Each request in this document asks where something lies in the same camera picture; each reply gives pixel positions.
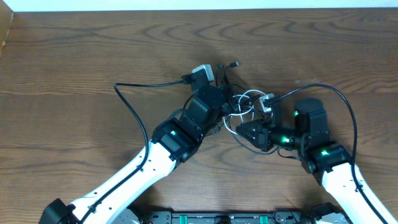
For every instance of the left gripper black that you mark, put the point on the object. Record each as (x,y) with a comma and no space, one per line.
(224,101)

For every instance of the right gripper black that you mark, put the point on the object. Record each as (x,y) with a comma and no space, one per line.
(265,137)

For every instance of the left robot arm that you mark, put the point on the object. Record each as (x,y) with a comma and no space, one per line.
(173,142)

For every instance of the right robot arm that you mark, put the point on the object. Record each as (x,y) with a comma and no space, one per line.
(327,160)

